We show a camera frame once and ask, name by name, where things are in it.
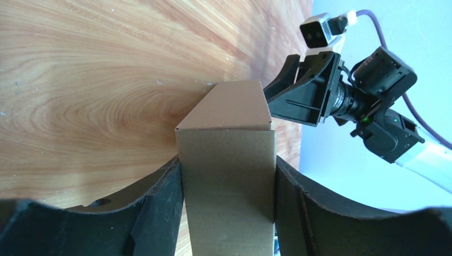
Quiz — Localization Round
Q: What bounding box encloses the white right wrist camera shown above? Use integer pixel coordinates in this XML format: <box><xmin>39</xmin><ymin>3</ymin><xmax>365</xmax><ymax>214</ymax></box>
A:
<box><xmin>300</xmin><ymin>10</ymin><xmax>357</xmax><ymax>56</ymax></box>

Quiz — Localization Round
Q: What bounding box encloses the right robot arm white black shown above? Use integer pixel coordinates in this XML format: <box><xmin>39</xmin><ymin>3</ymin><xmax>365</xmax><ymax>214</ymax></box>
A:
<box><xmin>264</xmin><ymin>47</ymin><xmax>451</xmax><ymax>192</ymax></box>

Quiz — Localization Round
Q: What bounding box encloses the brown cardboard box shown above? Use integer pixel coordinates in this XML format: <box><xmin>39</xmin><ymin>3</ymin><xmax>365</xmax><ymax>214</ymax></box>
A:
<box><xmin>175</xmin><ymin>80</ymin><xmax>276</xmax><ymax>255</ymax></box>

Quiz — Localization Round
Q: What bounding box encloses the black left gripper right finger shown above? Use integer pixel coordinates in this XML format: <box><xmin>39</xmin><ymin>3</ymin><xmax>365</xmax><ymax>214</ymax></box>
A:
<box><xmin>275</xmin><ymin>157</ymin><xmax>451</xmax><ymax>255</ymax></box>

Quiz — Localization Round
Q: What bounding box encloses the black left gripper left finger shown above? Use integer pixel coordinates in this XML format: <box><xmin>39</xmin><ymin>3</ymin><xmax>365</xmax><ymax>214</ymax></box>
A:
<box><xmin>1</xmin><ymin>157</ymin><xmax>184</xmax><ymax>255</ymax></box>

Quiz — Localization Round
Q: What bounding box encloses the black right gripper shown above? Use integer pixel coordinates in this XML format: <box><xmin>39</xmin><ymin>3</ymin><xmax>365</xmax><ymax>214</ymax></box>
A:
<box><xmin>263</xmin><ymin>51</ymin><xmax>379</xmax><ymax>126</ymax></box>

